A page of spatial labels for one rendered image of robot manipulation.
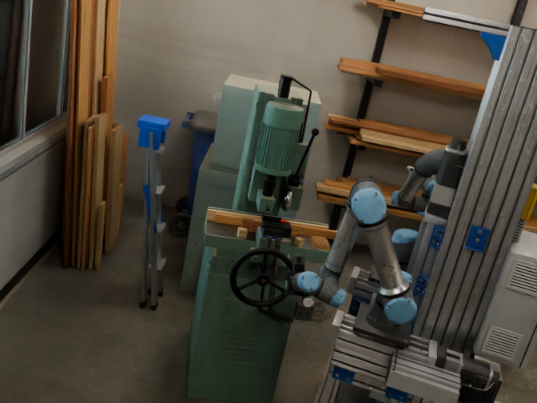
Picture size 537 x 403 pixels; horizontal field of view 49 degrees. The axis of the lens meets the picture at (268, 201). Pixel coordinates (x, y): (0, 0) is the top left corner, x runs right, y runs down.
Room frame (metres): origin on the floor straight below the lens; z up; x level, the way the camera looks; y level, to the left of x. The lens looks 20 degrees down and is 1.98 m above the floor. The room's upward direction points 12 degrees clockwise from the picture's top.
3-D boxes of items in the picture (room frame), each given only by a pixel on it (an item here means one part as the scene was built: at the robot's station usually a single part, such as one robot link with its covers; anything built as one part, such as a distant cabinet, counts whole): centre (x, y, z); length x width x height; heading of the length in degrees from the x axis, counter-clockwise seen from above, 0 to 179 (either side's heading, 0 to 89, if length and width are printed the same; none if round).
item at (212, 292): (2.77, 0.03, 0.36); 0.58 x 0.45 x 0.71; 10
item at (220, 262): (2.77, 0.03, 0.76); 0.57 x 0.45 x 0.09; 10
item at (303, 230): (2.66, -0.07, 0.92); 0.62 x 0.02 x 0.04; 100
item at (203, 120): (4.55, 0.46, 0.48); 0.64 x 0.54 x 0.97; 95
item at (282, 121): (2.65, 0.01, 1.35); 0.18 x 0.18 x 0.31
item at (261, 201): (2.67, 0.01, 1.03); 0.14 x 0.07 x 0.09; 10
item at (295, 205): (2.86, -0.11, 1.02); 0.09 x 0.07 x 0.12; 100
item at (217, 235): (2.55, -0.04, 0.87); 0.61 x 0.30 x 0.06; 100
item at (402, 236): (2.62, -0.68, 0.98); 0.13 x 0.12 x 0.14; 92
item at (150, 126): (3.29, 0.68, 0.58); 0.27 x 0.25 x 1.16; 92
